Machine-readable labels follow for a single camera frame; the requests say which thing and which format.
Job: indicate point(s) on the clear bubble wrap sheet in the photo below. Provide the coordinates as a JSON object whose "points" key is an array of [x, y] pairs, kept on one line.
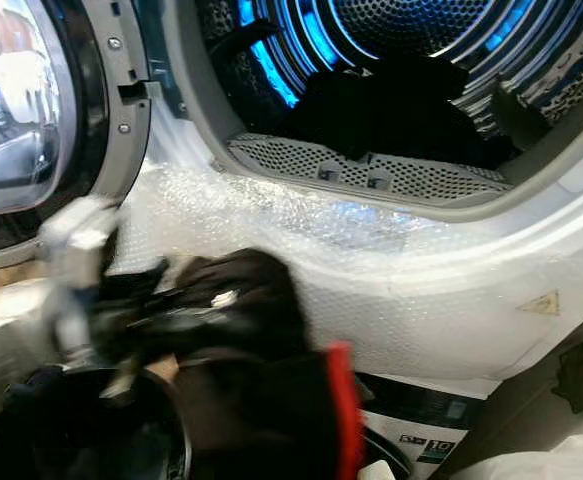
{"points": [[271, 220]]}

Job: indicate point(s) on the black round laundry basket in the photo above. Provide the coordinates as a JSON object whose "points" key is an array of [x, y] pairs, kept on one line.
{"points": [[81, 430]]}

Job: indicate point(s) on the white front-loading dryer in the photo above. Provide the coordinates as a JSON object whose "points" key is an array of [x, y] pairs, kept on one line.
{"points": [[571, 250]]}

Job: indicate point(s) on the washing machine with label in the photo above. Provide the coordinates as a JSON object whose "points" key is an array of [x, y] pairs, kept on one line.
{"points": [[421, 425]]}

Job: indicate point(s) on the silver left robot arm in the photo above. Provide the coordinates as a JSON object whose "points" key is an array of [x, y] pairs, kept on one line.
{"points": [[16, 345]]}

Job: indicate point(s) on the black garment with red trim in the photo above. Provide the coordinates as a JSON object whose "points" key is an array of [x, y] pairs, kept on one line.
{"points": [[251, 400]]}

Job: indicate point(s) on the black clothes pile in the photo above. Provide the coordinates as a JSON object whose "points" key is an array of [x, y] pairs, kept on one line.
{"points": [[391, 110]]}

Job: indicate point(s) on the yellow triangle warning sticker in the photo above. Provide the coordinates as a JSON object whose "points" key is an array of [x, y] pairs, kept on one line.
{"points": [[543, 305]]}

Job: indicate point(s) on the round glass dryer door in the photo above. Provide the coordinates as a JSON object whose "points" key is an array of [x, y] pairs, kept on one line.
{"points": [[31, 100]]}

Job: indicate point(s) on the white plastic sheet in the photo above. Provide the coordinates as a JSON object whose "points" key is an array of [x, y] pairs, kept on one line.
{"points": [[541, 460]]}

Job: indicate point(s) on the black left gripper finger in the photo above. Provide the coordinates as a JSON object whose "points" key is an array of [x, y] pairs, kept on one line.
{"points": [[151, 275]]}

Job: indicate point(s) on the grey mesh lint filter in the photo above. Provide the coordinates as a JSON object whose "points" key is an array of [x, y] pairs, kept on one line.
{"points": [[411, 178]]}

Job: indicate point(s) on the perforated steel dryer drum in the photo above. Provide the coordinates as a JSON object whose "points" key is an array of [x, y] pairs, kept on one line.
{"points": [[391, 25]]}

